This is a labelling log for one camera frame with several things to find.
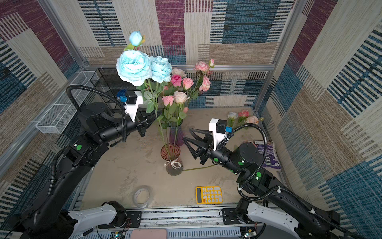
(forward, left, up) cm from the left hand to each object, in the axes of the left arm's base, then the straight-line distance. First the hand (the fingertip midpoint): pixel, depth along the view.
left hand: (160, 109), depth 53 cm
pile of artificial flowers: (+35, -44, -48) cm, 74 cm away
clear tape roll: (-16, +15, -49) cm, 54 cm away
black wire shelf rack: (+53, +47, -26) cm, 75 cm away
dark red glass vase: (-1, 0, -29) cm, 29 cm away
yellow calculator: (-16, -19, -48) cm, 54 cm away
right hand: (-9, -9, -4) cm, 13 cm away
